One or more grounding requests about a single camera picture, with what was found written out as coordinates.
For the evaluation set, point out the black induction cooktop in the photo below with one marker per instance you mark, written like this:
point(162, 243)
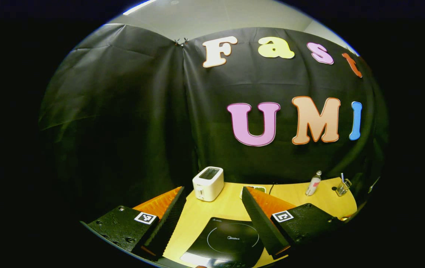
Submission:
point(231, 245)

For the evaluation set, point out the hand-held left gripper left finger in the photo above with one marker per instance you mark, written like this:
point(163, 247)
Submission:
point(167, 227)

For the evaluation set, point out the clear glass cup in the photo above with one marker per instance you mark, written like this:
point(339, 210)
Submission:
point(342, 189)

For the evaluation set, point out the white divided dish of beans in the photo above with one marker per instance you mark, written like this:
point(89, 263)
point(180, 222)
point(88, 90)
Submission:
point(258, 188)

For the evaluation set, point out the white toaster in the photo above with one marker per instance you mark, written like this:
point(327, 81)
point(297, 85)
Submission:
point(208, 184)

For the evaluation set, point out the clear bottle with pink label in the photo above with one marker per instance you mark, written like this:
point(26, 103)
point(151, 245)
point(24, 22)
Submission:
point(313, 184)

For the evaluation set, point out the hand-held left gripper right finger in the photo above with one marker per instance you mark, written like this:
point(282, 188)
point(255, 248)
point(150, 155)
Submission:
point(260, 227)

